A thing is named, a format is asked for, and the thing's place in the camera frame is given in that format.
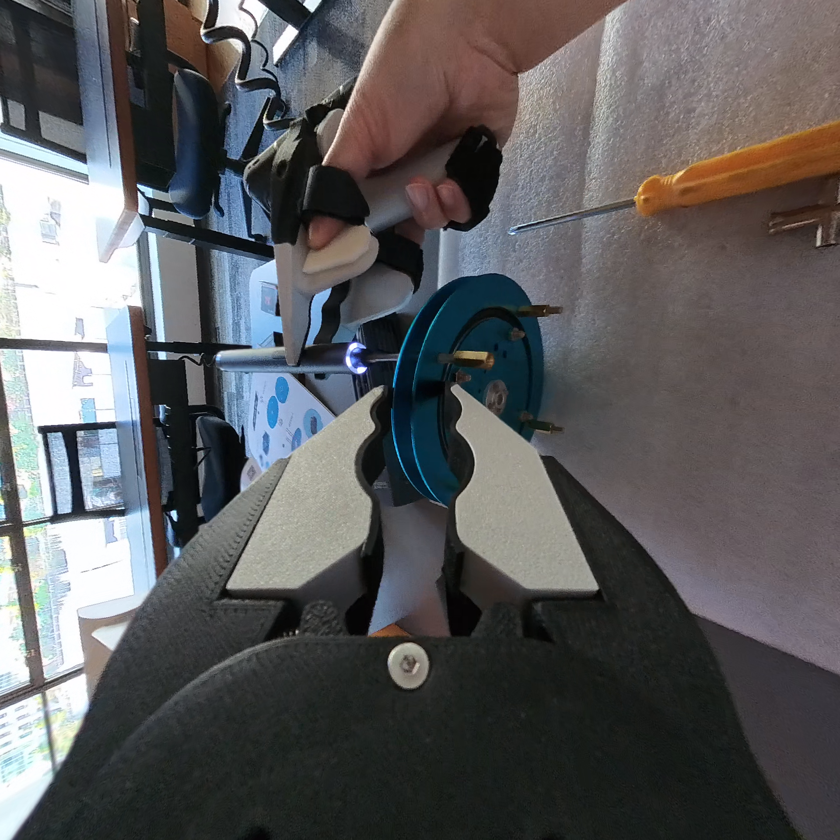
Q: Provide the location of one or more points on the black frame chair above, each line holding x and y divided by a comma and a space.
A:
39, 85
75, 472

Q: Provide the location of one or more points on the grey desk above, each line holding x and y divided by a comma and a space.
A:
774, 735

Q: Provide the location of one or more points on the dark blue office chair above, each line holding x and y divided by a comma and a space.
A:
193, 131

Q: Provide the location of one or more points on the large window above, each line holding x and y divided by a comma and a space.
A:
46, 328

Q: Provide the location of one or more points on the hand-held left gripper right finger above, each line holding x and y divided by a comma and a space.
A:
518, 518

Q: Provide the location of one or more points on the wood edged table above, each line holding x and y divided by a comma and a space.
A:
128, 407
98, 131

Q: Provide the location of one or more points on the blue metal wheel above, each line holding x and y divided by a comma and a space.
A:
426, 328

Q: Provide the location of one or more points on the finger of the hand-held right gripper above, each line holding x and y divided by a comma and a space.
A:
380, 298
292, 308

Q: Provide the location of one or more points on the grey electric screwdriver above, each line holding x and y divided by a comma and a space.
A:
262, 359

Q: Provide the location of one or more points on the person's right forearm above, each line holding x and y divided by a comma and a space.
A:
538, 26

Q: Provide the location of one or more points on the metal cross wrench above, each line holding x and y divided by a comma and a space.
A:
797, 220

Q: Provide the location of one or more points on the printed instruction sheet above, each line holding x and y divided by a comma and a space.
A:
282, 407

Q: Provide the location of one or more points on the person's right hand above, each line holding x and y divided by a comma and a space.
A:
420, 85

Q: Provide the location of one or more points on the white foam mat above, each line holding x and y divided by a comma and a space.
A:
689, 394

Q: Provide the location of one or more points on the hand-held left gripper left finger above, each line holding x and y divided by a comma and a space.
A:
302, 512

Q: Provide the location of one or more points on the brass standoff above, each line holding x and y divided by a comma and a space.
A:
466, 359
544, 426
541, 310

